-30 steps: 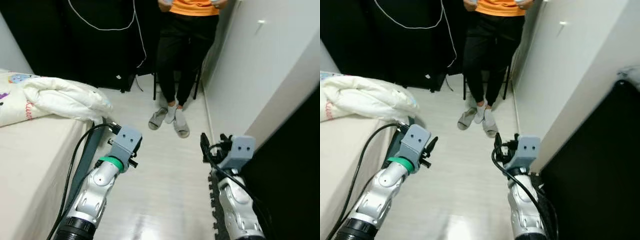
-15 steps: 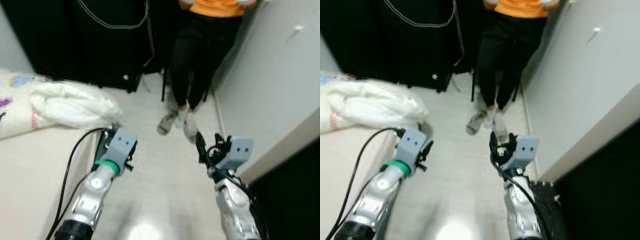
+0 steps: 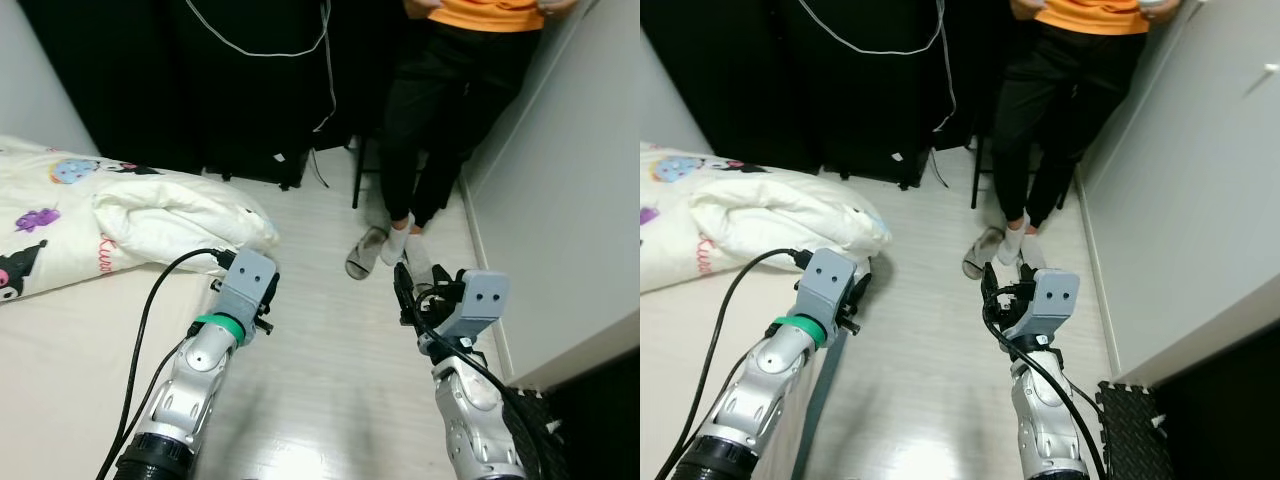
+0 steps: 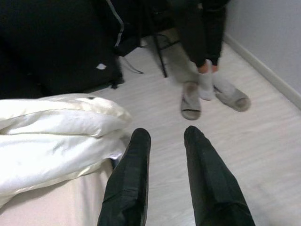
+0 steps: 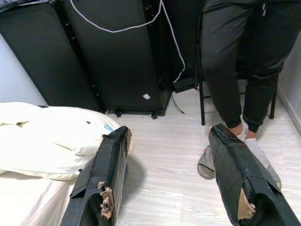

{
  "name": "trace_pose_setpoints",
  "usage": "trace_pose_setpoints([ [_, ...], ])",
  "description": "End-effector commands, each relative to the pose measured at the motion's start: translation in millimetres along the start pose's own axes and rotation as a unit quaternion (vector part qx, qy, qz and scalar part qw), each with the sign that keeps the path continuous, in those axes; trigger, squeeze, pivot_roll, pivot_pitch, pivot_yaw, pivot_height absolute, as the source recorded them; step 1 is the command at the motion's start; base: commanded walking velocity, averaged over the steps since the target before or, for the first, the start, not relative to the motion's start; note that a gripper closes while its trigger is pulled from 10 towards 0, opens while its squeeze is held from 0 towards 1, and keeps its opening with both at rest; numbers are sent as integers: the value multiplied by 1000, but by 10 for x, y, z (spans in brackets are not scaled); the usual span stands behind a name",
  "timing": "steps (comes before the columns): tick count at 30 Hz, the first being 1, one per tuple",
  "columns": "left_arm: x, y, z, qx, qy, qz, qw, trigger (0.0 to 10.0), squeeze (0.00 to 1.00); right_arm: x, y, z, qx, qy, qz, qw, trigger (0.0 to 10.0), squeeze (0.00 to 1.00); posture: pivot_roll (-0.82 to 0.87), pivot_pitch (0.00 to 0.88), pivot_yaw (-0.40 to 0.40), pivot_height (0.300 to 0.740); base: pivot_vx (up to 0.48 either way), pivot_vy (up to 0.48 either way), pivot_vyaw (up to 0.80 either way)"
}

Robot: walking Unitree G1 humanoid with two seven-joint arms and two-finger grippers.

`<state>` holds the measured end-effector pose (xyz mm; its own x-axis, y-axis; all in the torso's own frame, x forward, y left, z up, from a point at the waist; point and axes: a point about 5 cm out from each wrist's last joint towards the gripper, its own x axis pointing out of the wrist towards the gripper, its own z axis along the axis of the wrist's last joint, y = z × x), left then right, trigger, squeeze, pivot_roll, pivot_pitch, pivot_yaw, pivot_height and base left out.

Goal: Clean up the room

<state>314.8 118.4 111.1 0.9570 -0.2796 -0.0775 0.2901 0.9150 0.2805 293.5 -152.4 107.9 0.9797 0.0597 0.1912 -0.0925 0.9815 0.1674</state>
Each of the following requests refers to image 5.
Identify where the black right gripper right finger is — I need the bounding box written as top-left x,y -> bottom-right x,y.
208,123 -> 301,226

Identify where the thin black floor cable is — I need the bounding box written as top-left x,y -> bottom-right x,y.
170,93 -> 186,115

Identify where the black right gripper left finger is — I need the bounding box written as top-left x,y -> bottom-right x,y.
60,126 -> 134,226

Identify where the white cable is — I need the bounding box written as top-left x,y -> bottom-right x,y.
69,0 -> 186,83

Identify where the black power brick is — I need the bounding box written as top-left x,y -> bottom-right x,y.
173,77 -> 197,94

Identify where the cream cartoon print pillow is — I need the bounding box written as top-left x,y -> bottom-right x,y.
0,102 -> 123,181

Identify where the black metal chair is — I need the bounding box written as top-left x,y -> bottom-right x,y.
196,9 -> 280,127

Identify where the black cabinet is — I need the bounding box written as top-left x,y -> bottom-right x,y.
0,0 -> 203,117

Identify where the grey sandal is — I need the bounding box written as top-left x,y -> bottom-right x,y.
197,145 -> 217,181

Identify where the seated person in black trousers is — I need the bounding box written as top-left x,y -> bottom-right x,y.
201,0 -> 301,189

